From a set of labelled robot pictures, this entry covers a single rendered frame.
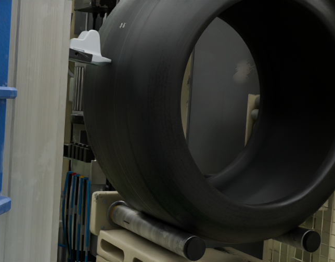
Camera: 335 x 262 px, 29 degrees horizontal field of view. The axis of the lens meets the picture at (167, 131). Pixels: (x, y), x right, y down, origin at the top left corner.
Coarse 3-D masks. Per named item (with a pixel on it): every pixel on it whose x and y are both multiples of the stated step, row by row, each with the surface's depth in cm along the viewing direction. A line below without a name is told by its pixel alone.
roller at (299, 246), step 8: (288, 232) 137; (296, 232) 135; (304, 232) 134; (312, 232) 133; (280, 240) 140; (288, 240) 137; (296, 240) 134; (304, 240) 132; (312, 240) 133; (320, 240) 134; (304, 248) 133; (312, 248) 133
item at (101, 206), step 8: (96, 192) 148; (104, 192) 148; (112, 192) 149; (96, 200) 147; (104, 200) 147; (112, 200) 149; (120, 200) 150; (96, 208) 147; (104, 208) 148; (96, 216) 147; (104, 216) 148; (96, 224) 147; (104, 224) 148; (112, 224) 149; (96, 232) 148
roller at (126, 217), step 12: (120, 204) 149; (120, 216) 144; (132, 216) 140; (144, 216) 137; (132, 228) 139; (144, 228) 133; (156, 228) 130; (168, 228) 127; (156, 240) 129; (168, 240) 124; (180, 240) 121; (192, 240) 119; (180, 252) 121; (192, 252) 119; (204, 252) 121
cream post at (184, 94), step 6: (186, 72) 158; (186, 78) 159; (186, 84) 159; (186, 90) 159; (186, 96) 159; (186, 102) 159; (186, 108) 159; (186, 114) 159; (186, 120) 160; (186, 126) 160
